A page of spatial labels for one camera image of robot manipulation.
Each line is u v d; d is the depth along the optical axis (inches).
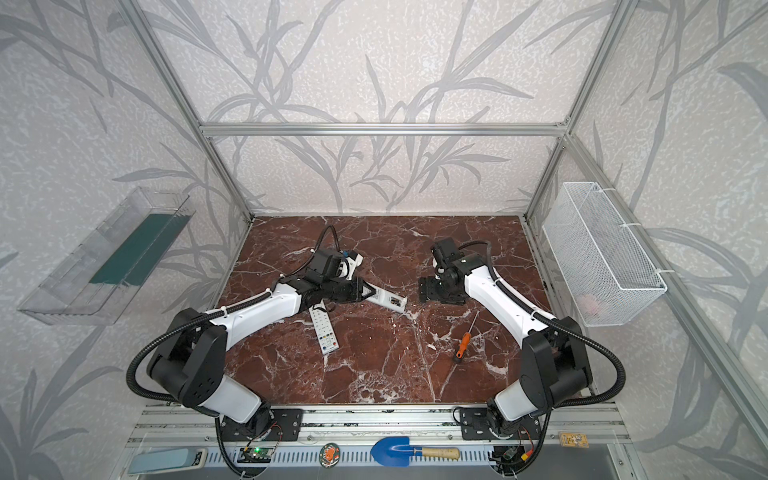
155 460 25.6
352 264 31.6
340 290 29.7
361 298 31.7
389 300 35.6
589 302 28.7
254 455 28.2
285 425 28.9
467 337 34.4
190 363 17.3
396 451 27.6
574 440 27.8
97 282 24.9
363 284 32.3
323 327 35.0
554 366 16.8
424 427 29.6
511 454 29.4
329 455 27.3
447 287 27.6
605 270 24.1
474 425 28.8
